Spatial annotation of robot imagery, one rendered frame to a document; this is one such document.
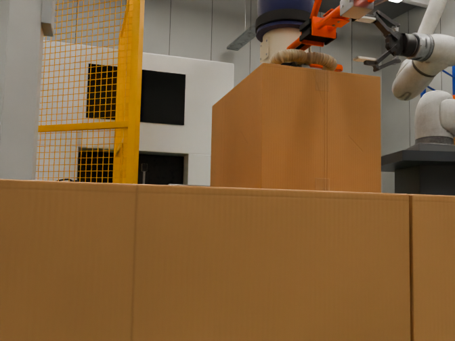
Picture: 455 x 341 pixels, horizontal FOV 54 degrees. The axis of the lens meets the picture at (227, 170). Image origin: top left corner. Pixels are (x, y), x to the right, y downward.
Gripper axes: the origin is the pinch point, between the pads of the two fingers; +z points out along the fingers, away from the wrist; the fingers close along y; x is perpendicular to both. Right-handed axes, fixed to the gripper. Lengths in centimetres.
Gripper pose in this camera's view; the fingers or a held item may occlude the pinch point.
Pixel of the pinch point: (358, 38)
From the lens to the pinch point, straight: 158.2
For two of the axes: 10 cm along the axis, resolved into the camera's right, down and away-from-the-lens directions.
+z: -9.6, -0.4, -2.9
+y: -0.2, 10.0, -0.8
